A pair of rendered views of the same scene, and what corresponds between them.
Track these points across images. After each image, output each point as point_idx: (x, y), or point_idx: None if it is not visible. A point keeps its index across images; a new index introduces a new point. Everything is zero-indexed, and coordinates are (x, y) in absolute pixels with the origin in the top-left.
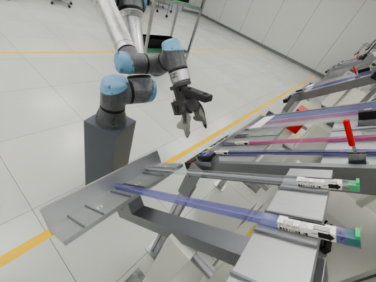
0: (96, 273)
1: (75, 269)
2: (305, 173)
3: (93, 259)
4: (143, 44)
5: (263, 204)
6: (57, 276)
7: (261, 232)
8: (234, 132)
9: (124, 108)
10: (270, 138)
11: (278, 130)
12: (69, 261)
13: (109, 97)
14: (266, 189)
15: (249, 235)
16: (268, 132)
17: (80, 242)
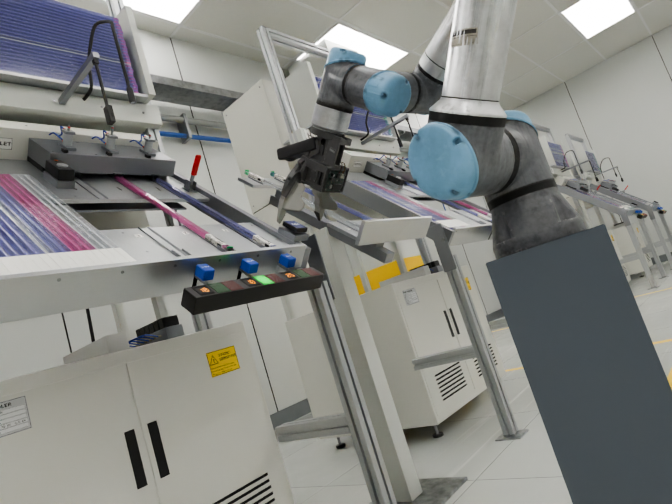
0: (495, 492)
1: (533, 481)
2: (251, 181)
3: (516, 496)
4: (454, 9)
5: (126, 431)
6: (552, 469)
7: None
8: (196, 255)
9: (488, 204)
10: (167, 229)
11: (120, 231)
12: (553, 480)
13: None
14: None
15: (228, 355)
16: (136, 238)
17: (564, 494)
